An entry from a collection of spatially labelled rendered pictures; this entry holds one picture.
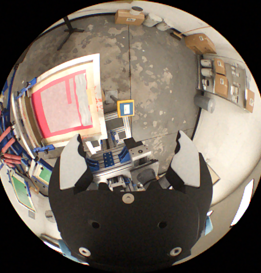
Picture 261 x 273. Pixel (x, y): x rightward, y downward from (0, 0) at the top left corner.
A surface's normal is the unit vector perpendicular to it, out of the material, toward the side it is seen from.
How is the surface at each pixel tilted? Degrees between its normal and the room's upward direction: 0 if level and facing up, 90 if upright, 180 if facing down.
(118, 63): 0
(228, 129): 90
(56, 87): 3
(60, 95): 3
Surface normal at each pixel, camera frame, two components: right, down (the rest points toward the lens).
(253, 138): -0.95, 0.19
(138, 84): 0.31, 0.51
